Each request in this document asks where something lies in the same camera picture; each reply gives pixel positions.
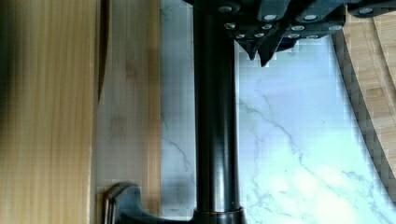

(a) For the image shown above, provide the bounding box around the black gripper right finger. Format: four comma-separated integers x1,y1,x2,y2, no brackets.
257,0,347,66

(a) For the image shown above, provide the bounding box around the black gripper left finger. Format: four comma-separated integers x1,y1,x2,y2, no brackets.
218,0,282,61

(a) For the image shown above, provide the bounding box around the bamboo cutting board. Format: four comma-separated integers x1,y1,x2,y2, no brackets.
332,12,396,202

